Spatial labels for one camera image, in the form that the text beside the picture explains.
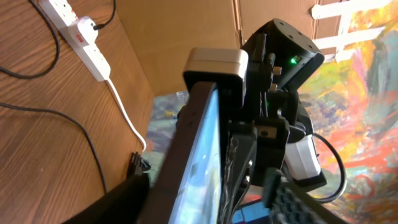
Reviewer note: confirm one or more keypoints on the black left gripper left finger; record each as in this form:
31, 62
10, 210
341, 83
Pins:
121, 205

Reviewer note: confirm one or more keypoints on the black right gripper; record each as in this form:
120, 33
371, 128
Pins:
248, 156

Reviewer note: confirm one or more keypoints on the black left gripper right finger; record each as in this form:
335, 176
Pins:
287, 203

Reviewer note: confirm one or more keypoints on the Samsung Galaxy smartphone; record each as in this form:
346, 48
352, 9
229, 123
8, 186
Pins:
188, 185

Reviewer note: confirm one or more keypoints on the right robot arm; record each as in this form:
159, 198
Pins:
281, 58

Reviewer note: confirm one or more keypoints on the white USB charger plug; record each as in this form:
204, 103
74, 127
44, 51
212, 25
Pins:
83, 31

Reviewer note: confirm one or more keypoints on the colourful painted floor mat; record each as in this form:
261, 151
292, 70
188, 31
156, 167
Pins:
351, 98

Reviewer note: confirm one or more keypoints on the white power strip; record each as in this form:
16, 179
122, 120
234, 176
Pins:
63, 16

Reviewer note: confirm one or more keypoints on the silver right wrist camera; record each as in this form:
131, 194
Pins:
226, 67

